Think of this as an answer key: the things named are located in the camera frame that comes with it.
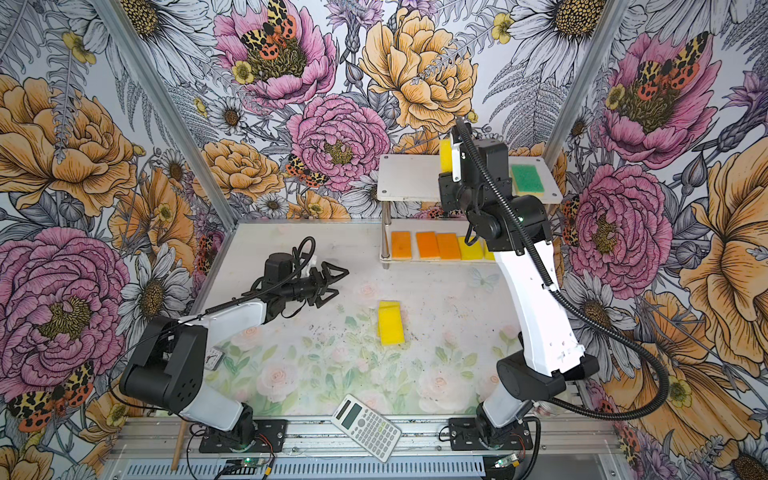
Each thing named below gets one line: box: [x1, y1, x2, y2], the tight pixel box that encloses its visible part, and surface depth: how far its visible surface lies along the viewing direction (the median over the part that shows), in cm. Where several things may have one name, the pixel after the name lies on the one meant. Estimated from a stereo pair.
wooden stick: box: [172, 420, 187, 471], surface depth 74 cm
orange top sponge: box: [436, 233, 461, 260], surface depth 107 cm
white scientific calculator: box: [331, 394, 403, 463], surface depth 76 cm
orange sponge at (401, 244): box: [391, 231, 412, 259], surface depth 105 cm
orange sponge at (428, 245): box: [416, 231, 441, 259], surface depth 107 cm
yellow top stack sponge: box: [377, 301, 405, 346], surface depth 92 cm
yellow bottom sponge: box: [439, 138, 453, 173], surface depth 63 cm
